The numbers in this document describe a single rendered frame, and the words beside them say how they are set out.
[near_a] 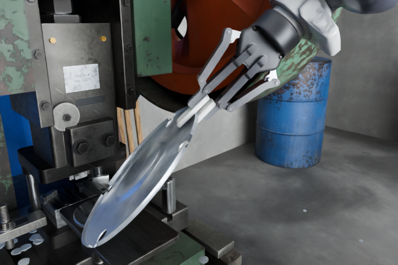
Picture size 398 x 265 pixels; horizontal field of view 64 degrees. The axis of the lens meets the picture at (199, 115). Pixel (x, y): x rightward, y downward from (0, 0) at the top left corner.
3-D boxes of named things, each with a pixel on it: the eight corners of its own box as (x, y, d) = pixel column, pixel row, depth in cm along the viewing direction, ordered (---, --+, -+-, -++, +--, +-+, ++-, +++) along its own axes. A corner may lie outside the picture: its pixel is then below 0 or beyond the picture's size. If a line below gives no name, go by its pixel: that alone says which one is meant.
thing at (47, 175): (130, 167, 78) (128, 145, 76) (43, 196, 64) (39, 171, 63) (98, 148, 89) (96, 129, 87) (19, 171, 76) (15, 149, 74)
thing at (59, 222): (118, 203, 81) (116, 186, 79) (57, 228, 71) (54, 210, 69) (100, 190, 87) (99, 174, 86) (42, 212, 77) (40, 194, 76)
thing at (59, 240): (132, 213, 81) (132, 203, 81) (51, 251, 68) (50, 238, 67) (102, 190, 92) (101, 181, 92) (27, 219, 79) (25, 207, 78)
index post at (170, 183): (176, 210, 83) (176, 176, 80) (167, 215, 81) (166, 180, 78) (170, 206, 85) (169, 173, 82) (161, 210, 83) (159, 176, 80)
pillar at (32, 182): (42, 209, 78) (34, 155, 74) (33, 213, 76) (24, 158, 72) (39, 205, 79) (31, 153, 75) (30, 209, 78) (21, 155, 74)
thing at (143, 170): (139, 142, 76) (137, 139, 76) (220, 84, 56) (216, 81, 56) (63, 258, 56) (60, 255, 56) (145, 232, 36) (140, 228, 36)
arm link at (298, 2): (282, -20, 54) (259, 5, 54) (316, -32, 42) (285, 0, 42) (327, 34, 57) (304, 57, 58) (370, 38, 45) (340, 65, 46)
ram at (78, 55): (131, 154, 71) (122, 14, 63) (63, 176, 61) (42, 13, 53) (95, 135, 83) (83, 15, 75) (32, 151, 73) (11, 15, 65)
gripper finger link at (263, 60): (256, 51, 54) (262, 57, 54) (212, 100, 56) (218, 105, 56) (263, 53, 50) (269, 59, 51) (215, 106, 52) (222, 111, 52)
